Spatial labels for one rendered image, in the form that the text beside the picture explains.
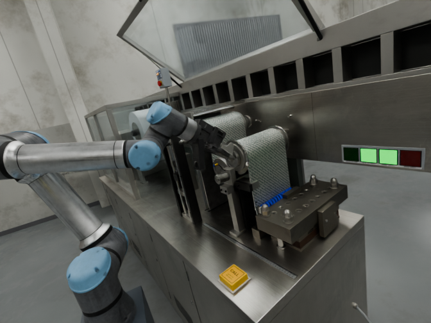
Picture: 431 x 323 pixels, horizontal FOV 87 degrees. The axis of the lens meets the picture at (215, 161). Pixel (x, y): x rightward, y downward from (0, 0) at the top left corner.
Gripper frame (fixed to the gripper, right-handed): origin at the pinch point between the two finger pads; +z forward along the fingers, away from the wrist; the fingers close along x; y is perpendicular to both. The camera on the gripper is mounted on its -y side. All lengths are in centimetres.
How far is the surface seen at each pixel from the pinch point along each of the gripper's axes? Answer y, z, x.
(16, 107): 3, -111, 428
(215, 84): 49, 9, 50
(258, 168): 1.0, 12.3, -4.4
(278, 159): 8.8, 22.1, -4.5
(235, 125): 20.9, 11.4, 19.4
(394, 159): 17, 33, -42
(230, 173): -4.7, 5.1, 2.9
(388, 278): -27, 163, -17
